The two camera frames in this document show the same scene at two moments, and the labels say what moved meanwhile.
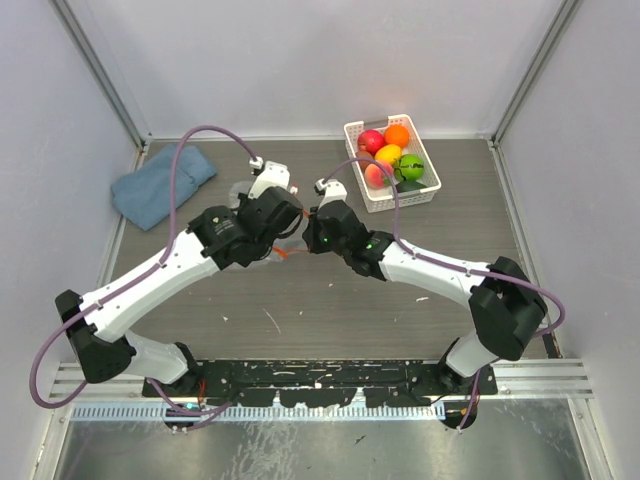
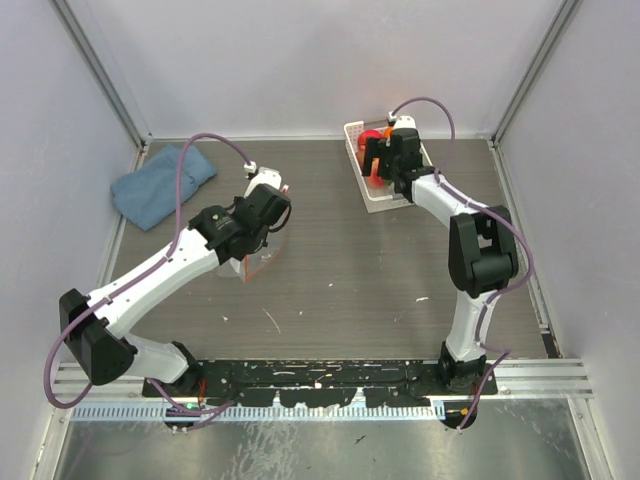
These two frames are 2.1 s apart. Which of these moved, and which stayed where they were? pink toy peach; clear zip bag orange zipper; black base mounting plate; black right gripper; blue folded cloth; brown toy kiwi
Moved: clear zip bag orange zipper; black right gripper
Stayed: brown toy kiwi; blue folded cloth; black base mounting plate; pink toy peach
